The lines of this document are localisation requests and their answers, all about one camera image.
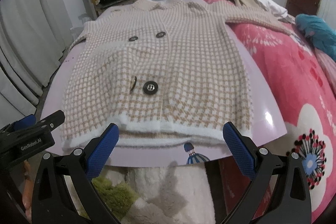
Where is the beige white houndstooth coat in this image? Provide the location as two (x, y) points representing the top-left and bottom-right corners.
(60, 0), (293, 149)

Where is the person left hand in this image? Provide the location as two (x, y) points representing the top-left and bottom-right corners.
(22, 160), (34, 217)

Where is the white curtain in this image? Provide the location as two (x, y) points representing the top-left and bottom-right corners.
(1, 0), (72, 126)

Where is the fuzzy white green sleeve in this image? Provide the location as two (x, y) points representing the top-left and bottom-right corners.
(92, 163), (215, 223)

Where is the pink floral blanket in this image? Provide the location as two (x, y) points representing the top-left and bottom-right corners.
(200, 0), (336, 224)

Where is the teal garment on bed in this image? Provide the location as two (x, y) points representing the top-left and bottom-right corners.
(295, 14), (336, 61)

